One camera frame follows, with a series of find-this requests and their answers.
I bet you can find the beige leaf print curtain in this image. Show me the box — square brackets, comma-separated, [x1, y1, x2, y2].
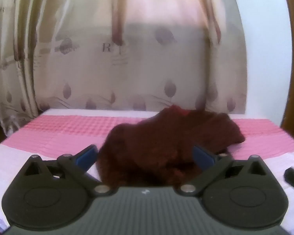
[0, 0, 248, 137]

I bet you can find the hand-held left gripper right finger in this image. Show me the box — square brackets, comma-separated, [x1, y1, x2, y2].
[178, 144, 267, 197]

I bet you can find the dark red fuzzy garment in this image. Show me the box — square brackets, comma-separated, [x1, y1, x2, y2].
[95, 105, 246, 187]

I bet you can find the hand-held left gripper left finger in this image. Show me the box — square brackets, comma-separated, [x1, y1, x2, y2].
[23, 144, 111, 197]

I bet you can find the pink and white bed sheet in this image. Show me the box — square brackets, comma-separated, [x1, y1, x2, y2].
[0, 108, 294, 235]

